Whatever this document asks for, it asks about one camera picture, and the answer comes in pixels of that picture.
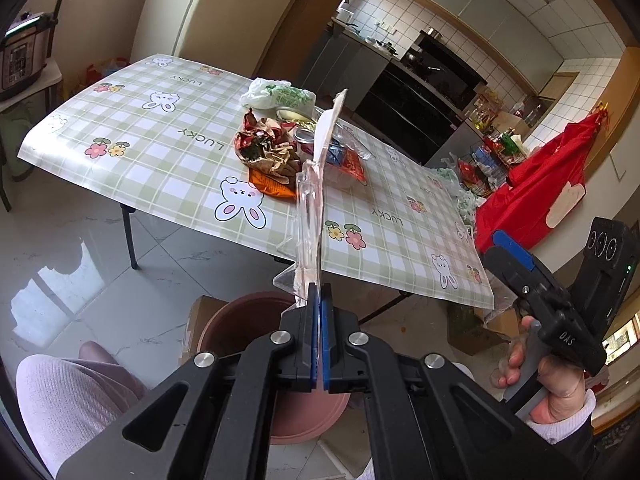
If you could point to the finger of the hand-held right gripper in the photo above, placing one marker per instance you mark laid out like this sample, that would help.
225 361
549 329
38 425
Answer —
500 272
512 250

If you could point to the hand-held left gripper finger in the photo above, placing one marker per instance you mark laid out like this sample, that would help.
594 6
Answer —
324 347
312 345

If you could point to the pink plastic bin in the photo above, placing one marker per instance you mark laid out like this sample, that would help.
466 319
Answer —
240 320

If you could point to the clear plastic blister pack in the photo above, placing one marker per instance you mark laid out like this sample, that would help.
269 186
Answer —
310 210

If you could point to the person's right forearm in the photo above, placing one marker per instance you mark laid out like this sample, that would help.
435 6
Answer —
570 435

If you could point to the person's right hand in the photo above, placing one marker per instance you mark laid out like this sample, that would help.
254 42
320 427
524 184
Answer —
560 385

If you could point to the cardboard box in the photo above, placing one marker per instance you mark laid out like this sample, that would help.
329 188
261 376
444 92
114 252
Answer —
195 325
470 332

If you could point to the red cloth bag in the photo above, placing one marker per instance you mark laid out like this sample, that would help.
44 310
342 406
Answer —
530 185

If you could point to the black table leg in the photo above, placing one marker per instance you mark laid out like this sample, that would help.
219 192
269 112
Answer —
382 307
131 240

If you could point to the white green-print plastic bag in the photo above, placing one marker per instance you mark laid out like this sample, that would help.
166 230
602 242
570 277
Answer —
457 195
265 92

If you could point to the orange snack wrapper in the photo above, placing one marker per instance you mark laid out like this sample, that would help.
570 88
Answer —
270 187

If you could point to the black integrated stove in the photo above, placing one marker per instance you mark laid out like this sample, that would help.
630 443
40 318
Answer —
415 105

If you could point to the red blue snack packet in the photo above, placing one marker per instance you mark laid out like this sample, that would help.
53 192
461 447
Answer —
345 162

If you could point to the red tin can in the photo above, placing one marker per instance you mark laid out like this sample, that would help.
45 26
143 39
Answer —
305 142

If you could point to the crumpled red-brown snack wrapper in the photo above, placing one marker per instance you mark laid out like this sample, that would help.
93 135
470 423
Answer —
265 145

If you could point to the checked bear-print tablecloth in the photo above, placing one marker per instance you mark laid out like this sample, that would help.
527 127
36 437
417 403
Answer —
150 160

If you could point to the grey kitchen counter cabinet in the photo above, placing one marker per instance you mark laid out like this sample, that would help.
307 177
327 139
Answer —
345 60

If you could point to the person's leg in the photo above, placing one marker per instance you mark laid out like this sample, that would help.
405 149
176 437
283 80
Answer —
65 400

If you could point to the beige refrigerator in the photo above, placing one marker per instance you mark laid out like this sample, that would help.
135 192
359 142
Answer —
225 25

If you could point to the red patterned bag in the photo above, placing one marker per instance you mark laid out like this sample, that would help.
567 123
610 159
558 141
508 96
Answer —
100 72

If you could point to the white side table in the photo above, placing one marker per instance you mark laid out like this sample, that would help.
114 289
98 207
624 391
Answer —
50 80

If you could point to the silver pressure cooker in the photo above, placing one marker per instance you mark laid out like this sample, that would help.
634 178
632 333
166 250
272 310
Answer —
22 55

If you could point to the dark wooden plank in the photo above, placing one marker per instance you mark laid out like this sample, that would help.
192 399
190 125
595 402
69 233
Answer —
61 10

